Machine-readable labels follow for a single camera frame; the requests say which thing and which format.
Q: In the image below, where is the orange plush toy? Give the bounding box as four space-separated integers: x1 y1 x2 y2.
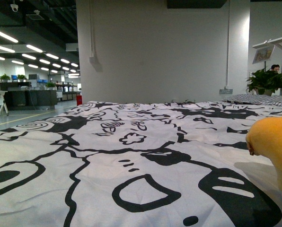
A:
246 117 282 191

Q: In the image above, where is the black and white patterned bedsheet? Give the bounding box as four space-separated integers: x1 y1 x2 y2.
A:
0 102 282 227

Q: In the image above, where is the red fire extinguisher box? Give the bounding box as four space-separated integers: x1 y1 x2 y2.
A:
76 95 82 105

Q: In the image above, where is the dark office counter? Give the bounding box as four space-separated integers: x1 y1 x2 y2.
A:
0 82 58 110

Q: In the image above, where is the green potted plant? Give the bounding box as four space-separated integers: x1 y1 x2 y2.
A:
247 69 282 95

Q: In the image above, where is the framed picture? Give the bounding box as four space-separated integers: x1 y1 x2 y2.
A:
252 46 274 64

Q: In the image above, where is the person in background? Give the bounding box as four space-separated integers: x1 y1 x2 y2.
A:
270 64 280 73

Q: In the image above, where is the striped grey pillow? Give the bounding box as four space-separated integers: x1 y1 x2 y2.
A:
222 94 282 107

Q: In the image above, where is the white desk lamp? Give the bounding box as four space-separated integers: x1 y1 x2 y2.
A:
252 35 282 95

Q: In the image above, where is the wall power outlet strip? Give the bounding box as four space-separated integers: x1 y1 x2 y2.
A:
219 88 233 95

